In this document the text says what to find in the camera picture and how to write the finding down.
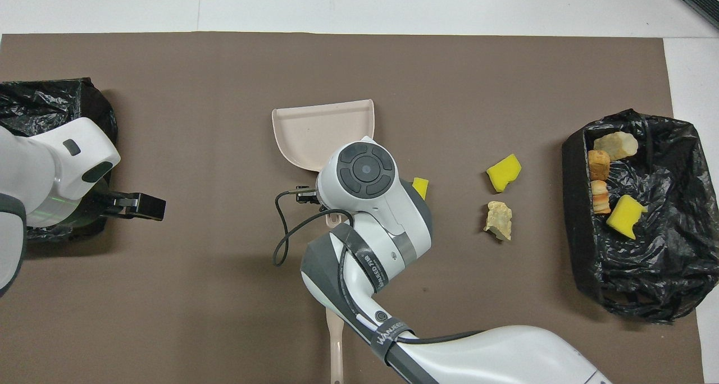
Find beige torn bread chunk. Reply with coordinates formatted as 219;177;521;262
484;200;513;242

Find small beige bread chunk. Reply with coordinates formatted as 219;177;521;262
590;180;612;215

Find notched yellow sponge piece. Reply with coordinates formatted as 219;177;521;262
605;194;648;240

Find brown paper mat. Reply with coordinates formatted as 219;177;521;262
0;32;706;384

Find beige hand brush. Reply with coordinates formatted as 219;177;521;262
325;308;345;384

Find large yellow sponge piece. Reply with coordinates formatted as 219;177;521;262
486;153;522;194

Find brown bread roll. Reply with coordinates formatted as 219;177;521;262
588;150;612;181

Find bin with black bag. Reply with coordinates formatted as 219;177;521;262
562;109;719;324
0;78;119;244

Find beige plastic dustpan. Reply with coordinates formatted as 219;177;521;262
272;99;375;228

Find large beige bread chunk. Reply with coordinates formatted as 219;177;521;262
593;131;640;161

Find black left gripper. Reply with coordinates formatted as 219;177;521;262
79;183;167;227

